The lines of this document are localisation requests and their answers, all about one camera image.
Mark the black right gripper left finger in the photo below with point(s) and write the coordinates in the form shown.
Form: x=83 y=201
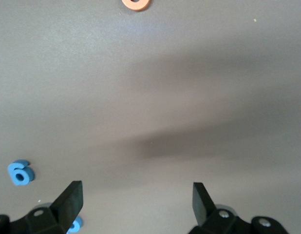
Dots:
x=67 y=202

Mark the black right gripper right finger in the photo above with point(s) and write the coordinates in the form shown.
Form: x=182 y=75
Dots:
x=201 y=207

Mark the orange foam letter e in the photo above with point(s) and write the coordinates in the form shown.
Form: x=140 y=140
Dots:
x=140 y=7

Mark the blue foam letter p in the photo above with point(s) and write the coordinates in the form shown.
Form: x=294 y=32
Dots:
x=77 y=228

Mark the blue foam letter g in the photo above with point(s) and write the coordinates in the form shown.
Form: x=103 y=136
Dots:
x=14 y=170

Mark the brown table cover sheet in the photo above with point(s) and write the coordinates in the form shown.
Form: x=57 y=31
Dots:
x=150 y=73

